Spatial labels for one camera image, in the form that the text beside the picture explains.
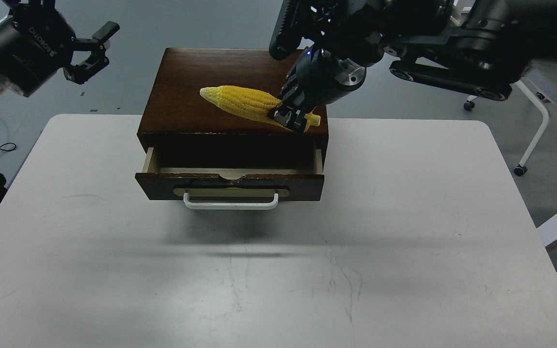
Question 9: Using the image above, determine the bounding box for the wooden drawer with white handle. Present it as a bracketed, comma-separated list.
[135, 146, 325, 210]

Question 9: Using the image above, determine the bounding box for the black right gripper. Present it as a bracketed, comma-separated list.
[268, 47, 366, 134]

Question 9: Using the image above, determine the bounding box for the yellow corn cob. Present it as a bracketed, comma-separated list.
[199, 85, 322, 131]

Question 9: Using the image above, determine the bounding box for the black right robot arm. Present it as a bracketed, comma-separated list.
[267, 0, 557, 133]

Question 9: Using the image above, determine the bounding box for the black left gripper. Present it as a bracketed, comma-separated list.
[0, 0, 121, 97]

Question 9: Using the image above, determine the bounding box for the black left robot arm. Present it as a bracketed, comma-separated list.
[0, 0, 120, 97]

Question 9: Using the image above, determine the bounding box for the dark wooden drawer cabinet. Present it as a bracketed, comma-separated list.
[137, 48, 329, 168]

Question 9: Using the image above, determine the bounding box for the white office chair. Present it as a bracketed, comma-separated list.
[463, 68, 557, 177]

